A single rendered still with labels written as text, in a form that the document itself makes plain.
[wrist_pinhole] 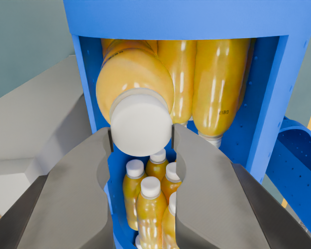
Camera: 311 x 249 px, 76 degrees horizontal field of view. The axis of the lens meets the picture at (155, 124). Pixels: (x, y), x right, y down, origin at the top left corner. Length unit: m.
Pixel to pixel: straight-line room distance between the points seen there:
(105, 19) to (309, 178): 0.86
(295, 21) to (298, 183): 0.78
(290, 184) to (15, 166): 0.89
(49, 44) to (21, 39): 0.16
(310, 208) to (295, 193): 0.07
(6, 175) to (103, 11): 0.29
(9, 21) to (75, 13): 1.40
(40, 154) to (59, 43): 1.13
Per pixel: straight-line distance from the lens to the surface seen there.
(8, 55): 1.66
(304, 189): 0.92
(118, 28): 0.17
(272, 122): 0.24
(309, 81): 1.90
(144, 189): 0.40
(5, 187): 0.41
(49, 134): 0.48
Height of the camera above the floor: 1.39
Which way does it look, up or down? 60 degrees down
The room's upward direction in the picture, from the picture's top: 174 degrees clockwise
